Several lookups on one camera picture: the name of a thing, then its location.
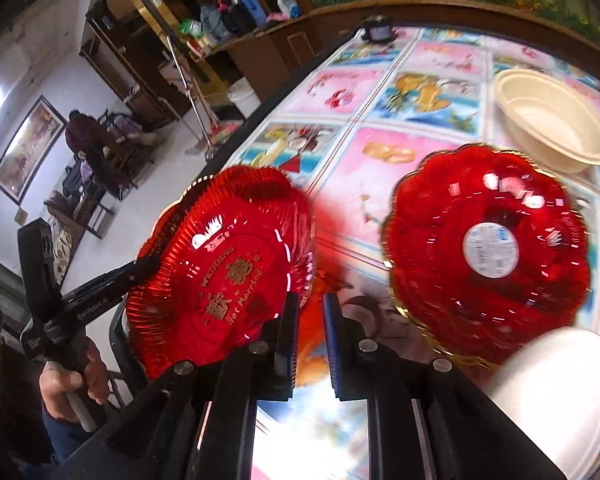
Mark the white bucket on floor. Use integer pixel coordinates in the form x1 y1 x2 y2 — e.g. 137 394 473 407
227 77 261 118

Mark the white foam bowl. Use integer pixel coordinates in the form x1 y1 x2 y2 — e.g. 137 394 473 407
486 327 600 479

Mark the framed wall painting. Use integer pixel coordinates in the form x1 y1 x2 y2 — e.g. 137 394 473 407
0 96 67 205

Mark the small black device on table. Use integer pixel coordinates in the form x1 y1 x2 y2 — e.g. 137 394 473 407
362 14 396 44

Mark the red wedding plate with lettering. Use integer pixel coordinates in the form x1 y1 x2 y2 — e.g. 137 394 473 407
125 166 315 380

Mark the seated person in background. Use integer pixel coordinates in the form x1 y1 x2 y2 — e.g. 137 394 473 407
65 110 125 200

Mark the blue bottle on counter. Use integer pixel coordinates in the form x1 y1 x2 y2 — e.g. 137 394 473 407
240 0 266 28

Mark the red plate with white sticker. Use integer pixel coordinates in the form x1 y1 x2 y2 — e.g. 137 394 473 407
381 144 592 368

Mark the mop with metal handle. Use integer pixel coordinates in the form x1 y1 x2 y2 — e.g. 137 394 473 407
166 35 242 162

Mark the person's left hand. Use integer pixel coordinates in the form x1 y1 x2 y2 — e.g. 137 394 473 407
38 338 109 422

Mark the beige plastic bowl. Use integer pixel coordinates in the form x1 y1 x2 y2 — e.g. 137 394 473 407
493 68 600 174

